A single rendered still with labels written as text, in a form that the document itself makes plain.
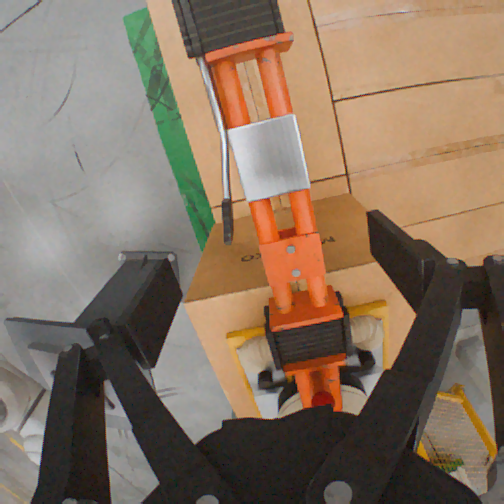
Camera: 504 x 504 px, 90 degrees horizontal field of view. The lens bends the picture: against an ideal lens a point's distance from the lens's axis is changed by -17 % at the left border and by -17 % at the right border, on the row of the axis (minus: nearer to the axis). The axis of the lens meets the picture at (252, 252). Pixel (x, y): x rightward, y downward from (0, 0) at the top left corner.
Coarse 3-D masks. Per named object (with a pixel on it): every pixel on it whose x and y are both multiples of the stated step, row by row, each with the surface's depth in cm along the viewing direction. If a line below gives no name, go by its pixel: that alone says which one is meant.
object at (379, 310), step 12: (384, 300) 50; (360, 312) 49; (372, 312) 49; (384, 312) 49; (384, 324) 50; (384, 336) 51; (384, 348) 53; (348, 360) 53; (360, 360) 51; (372, 360) 50; (384, 360) 54; (348, 372) 55
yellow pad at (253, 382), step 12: (228, 336) 52; (240, 336) 52; (252, 336) 51; (240, 372) 55; (264, 372) 54; (276, 372) 55; (252, 384) 56; (264, 384) 53; (276, 384) 56; (252, 396) 59
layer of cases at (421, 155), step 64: (320, 0) 63; (384, 0) 61; (448, 0) 60; (192, 64) 70; (256, 64) 70; (320, 64) 69; (384, 64) 68; (448, 64) 67; (192, 128) 77; (320, 128) 76; (384, 128) 75; (448, 128) 74; (320, 192) 84; (384, 192) 83; (448, 192) 82; (448, 256) 91
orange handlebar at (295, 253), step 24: (216, 72) 24; (264, 72) 24; (240, 96) 25; (288, 96) 25; (240, 120) 25; (264, 216) 29; (312, 216) 30; (264, 240) 30; (288, 240) 30; (312, 240) 30; (264, 264) 31; (288, 264) 31; (312, 264) 31; (288, 288) 33; (312, 288) 33; (288, 312) 34; (336, 384) 40; (336, 408) 42
